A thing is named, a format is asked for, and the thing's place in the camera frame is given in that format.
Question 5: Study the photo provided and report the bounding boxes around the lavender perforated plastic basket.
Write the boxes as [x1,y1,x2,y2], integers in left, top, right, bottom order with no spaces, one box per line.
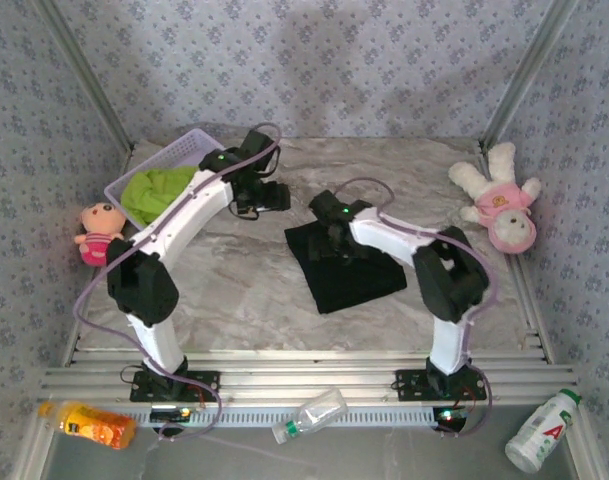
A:
[103,128,223,235]

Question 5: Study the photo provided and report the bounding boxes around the orange juice bottle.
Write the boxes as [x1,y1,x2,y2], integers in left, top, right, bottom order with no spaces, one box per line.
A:
[37,401,138,451]

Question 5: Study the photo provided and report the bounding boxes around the white bunny plush, pink shirt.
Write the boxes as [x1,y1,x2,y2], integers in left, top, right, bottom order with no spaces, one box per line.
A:
[447,141,543,255]

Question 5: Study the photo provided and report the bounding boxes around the lime green shorts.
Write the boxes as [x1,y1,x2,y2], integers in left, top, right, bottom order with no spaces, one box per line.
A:
[119,166,200,229]

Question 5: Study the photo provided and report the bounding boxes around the aluminium corner post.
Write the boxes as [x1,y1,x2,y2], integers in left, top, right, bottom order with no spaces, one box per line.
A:
[478,0,583,154]
[33,0,137,154]

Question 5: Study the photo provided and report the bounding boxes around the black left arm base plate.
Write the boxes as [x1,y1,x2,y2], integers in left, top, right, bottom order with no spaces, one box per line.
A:
[129,369,221,403]

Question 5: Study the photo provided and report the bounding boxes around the small black controller board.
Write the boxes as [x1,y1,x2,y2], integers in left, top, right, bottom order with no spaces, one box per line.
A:
[432,406,469,432]
[150,406,191,422]

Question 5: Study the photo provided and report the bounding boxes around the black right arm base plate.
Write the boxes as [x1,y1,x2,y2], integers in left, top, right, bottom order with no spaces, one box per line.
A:
[394,368,488,403]

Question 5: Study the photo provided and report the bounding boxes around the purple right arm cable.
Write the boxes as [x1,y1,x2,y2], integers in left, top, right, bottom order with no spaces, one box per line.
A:
[333,177,500,439]

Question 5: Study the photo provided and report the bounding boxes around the white bottle with red letter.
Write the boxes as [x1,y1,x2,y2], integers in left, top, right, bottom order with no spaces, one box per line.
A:
[503,388,583,475]

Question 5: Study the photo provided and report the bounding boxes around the grey slotted cable duct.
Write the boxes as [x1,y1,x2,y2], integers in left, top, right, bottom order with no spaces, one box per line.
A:
[126,403,438,429]

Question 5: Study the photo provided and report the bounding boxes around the black t-shirt with blue logo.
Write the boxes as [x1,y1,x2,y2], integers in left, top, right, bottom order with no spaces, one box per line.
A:
[283,219,409,316]

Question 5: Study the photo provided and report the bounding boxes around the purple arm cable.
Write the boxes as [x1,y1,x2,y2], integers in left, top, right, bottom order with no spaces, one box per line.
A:
[72,122,284,444]
[333,177,500,439]

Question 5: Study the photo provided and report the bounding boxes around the small doll plush, pink dress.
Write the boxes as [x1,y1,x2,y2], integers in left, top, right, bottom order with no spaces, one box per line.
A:
[73,201,129,267]

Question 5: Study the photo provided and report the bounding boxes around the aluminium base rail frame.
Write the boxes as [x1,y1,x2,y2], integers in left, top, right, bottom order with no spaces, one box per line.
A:
[37,348,581,404]

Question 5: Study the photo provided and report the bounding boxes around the clear empty plastic bottle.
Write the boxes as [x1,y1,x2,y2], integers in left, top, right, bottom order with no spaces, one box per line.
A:
[272,387,349,445]

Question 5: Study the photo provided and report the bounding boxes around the aluminium side rail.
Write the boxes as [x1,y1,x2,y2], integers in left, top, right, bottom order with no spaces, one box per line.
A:
[58,264,103,369]
[508,254,556,365]

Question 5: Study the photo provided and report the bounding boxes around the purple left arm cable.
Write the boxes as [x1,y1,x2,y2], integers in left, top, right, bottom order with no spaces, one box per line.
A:
[72,122,284,444]

